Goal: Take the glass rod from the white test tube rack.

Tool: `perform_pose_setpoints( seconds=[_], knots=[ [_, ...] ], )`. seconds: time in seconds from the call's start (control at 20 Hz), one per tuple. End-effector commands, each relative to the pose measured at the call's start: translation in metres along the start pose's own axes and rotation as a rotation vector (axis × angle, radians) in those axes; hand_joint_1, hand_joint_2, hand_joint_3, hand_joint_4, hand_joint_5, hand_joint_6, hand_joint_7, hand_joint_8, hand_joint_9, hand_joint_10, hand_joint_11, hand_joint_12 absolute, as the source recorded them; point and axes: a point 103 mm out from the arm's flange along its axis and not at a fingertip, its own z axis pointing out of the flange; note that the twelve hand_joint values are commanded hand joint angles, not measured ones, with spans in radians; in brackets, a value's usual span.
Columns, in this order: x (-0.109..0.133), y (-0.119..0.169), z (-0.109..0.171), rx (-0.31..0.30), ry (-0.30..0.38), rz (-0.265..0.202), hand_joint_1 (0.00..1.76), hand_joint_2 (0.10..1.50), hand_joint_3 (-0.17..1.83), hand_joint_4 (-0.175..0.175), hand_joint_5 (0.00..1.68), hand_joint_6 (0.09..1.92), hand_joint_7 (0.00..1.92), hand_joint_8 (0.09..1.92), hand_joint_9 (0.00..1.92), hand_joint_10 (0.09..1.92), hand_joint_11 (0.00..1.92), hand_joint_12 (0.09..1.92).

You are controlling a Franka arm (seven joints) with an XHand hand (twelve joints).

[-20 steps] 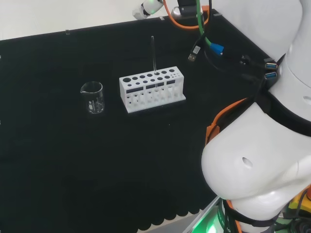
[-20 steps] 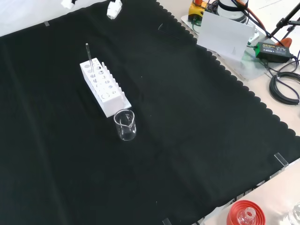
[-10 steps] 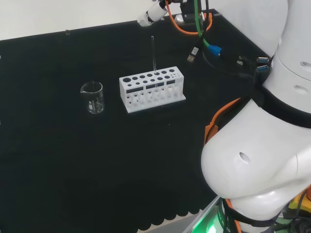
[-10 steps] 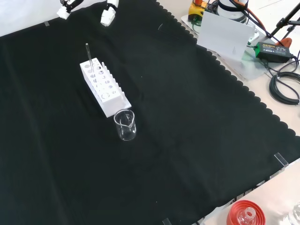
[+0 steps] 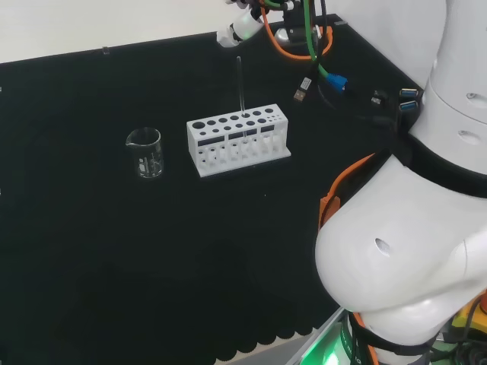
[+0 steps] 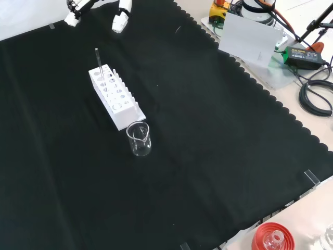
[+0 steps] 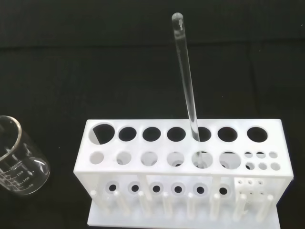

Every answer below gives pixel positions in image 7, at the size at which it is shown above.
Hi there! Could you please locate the white test tube rack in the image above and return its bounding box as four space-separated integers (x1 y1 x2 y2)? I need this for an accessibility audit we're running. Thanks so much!
72 118 294 227

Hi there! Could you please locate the black bench cloth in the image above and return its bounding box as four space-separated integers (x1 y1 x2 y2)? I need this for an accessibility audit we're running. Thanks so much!
0 0 305 229

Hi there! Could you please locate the clear glass beaker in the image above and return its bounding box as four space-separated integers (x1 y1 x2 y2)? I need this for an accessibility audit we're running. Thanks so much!
0 115 51 196

